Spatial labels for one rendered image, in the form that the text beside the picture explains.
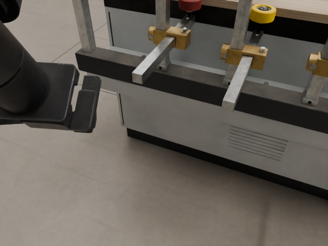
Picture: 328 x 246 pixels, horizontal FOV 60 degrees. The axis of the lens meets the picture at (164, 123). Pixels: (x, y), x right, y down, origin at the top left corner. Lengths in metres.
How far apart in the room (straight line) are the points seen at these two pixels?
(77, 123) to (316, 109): 0.79
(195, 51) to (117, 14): 0.37
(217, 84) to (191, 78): 0.09
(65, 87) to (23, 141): 1.63
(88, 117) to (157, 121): 1.23
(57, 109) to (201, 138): 1.23
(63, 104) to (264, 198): 1.36
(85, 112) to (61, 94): 0.03
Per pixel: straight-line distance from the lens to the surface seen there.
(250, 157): 1.50
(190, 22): 1.08
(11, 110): 0.31
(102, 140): 1.78
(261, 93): 0.98
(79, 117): 0.32
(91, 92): 0.33
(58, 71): 0.32
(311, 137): 1.10
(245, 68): 0.85
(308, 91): 0.96
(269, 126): 1.08
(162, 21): 0.96
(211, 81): 1.00
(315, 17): 1.08
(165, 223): 1.42
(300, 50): 1.14
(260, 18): 1.01
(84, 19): 1.12
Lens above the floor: 1.25
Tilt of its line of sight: 42 degrees down
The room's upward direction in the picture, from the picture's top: straight up
